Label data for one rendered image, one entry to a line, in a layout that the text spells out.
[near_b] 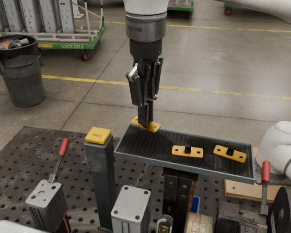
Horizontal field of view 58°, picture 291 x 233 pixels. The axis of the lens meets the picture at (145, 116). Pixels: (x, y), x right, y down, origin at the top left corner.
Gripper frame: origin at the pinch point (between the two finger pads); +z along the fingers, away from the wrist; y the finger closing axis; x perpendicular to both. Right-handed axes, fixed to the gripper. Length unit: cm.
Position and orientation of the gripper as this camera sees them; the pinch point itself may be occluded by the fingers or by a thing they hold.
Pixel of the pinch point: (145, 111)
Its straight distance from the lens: 70.8
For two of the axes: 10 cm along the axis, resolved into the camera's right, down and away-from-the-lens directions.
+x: 8.3, 3.3, -4.6
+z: 0.0, 8.2, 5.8
